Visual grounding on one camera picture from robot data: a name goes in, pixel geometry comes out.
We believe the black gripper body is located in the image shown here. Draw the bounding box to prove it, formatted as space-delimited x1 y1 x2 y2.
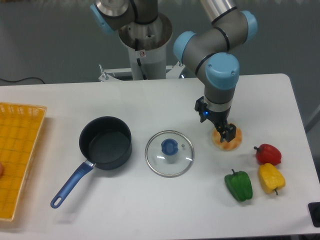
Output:
204 109 230 128

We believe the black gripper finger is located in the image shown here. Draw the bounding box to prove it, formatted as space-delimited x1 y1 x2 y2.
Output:
223 122 237 143
214 127 225 143

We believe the glazed orange white donut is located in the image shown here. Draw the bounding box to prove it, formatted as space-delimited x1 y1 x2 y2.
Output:
211 122 243 152

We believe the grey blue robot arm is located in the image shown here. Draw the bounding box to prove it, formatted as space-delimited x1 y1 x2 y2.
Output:
90 0 258 142

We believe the red bell pepper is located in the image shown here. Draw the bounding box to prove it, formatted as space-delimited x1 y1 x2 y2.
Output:
253 143 282 166

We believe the green bell pepper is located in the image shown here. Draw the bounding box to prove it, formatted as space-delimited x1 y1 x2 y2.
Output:
224 169 253 202

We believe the glass lid blue knob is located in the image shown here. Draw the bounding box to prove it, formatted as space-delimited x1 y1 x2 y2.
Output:
144 130 195 178

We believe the yellow bell pepper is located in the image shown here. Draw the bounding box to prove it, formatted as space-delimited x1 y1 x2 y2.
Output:
258 163 286 195

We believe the black device table corner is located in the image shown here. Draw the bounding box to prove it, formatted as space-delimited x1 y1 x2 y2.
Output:
308 202 320 228

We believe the yellow plastic basket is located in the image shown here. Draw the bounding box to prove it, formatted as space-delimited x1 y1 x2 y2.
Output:
0 102 47 222

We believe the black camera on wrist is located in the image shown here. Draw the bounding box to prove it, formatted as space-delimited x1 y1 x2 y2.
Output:
194 96 209 123

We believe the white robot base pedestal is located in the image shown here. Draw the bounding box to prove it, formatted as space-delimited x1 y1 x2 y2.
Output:
97 12 187 82

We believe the dark saucepan blue handle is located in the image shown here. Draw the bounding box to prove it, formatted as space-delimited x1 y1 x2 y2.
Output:
50 116 132 209

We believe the black cable on floor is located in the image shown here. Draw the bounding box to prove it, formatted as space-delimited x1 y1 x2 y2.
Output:
0 77 46 85

